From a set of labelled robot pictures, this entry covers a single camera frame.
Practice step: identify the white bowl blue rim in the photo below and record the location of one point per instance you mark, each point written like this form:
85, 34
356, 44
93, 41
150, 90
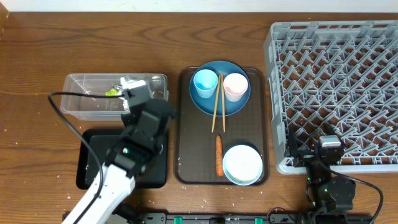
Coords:
242, 165

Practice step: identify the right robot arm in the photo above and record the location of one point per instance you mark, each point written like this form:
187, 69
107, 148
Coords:
331, 195

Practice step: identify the left wooden chopstick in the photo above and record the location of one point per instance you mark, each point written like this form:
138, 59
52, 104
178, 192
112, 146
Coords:
216, 103

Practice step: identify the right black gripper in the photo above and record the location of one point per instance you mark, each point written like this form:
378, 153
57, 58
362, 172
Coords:
292, 150

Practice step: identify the orange carrot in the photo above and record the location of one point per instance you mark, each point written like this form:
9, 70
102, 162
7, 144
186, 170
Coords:
219, 156

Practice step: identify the dark blue plate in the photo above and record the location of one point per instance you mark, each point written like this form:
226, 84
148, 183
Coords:
207, 104

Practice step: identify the light blue cup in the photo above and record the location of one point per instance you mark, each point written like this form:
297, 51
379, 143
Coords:
205, 82

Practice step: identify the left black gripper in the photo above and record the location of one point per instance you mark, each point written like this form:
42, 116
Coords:
128, 117

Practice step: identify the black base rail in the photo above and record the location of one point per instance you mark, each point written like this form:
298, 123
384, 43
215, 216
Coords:
162, 218

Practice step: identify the pink cup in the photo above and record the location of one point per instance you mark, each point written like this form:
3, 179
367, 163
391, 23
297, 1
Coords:
235, 85

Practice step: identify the black plastic tray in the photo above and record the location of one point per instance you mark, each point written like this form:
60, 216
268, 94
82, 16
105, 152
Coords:
101, 140

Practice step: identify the grey dishwasher rack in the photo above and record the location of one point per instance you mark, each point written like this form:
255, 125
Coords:
341, 73

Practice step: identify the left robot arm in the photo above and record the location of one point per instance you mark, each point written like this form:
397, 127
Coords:
139, 145

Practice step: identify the right wooden chopstick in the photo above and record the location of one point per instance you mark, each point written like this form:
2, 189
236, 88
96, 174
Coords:
222, 102

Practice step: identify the clear plastic bin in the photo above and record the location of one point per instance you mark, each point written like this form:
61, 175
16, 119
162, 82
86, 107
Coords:
100, 109

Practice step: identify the green orange snack wrapper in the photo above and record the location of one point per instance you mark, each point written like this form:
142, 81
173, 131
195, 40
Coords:
115, 91

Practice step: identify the wooden chopstick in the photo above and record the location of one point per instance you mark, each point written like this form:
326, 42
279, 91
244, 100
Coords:
222, 102
216, 103

